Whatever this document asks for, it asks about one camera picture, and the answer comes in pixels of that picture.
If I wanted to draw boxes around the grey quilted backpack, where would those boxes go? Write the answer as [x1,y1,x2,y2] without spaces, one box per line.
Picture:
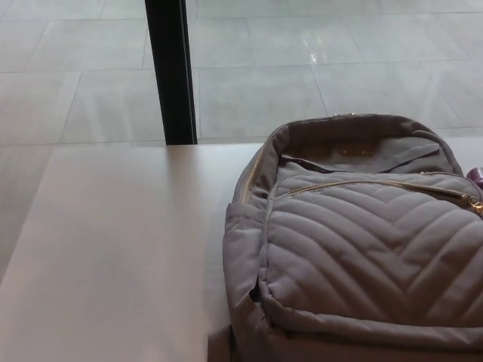
[208,111,483,362]

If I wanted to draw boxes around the black window frame post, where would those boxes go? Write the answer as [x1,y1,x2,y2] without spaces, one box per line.
[145,0,199,146]

